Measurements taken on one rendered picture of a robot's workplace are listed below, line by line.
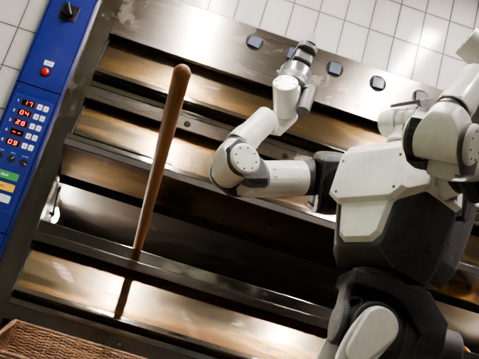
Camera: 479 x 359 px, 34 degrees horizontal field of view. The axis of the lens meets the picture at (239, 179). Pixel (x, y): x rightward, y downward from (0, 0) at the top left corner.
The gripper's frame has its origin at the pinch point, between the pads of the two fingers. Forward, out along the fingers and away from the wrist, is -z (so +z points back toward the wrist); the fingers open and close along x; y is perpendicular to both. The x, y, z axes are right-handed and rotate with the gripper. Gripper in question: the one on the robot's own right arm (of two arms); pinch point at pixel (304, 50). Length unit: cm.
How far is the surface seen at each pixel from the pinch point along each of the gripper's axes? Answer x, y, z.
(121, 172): -64, 34, 15
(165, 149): 14, 21, 69
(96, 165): -66, 42, 16
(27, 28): -60, 85, -22
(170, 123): 28, 22, 75
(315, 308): -74, -43, 24
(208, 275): -78, -6, 28
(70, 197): -98, 48, 8
